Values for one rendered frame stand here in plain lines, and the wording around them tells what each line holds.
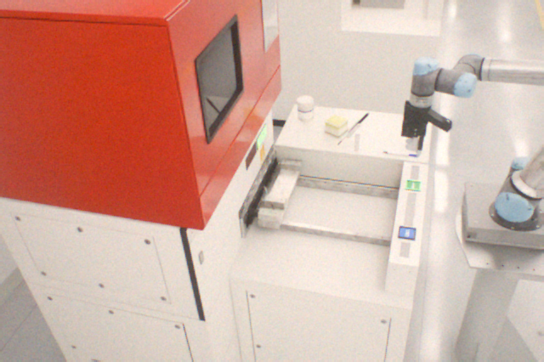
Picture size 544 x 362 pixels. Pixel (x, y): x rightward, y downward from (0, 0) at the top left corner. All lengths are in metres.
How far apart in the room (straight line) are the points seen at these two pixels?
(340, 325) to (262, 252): 0.38
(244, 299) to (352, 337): 0.40
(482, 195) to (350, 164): 0.52
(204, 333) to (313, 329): 0.40
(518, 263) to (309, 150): 0.88
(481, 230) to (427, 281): 1.03
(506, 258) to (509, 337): 0.66
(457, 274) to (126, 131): 2.16
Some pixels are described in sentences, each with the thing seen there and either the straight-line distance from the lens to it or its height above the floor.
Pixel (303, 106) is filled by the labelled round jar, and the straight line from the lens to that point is 2.31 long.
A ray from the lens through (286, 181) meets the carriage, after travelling 2.14.
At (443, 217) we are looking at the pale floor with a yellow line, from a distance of 3.38.
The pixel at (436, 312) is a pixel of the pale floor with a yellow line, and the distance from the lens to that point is 2.86.
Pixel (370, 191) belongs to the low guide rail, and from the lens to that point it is 2.16.
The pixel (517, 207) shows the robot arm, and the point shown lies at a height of 1.07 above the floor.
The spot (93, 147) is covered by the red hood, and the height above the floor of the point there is 1.46.
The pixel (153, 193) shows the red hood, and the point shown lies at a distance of 1.43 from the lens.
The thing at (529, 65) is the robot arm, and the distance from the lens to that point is 1.80.
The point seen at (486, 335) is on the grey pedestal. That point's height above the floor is 0.28.
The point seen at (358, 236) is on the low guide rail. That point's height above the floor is 0.85.
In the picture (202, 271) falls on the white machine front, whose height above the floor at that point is 1.02.
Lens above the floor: 2.20
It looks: 39 degrees down
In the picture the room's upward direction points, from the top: 4 degrees counter-clockwise
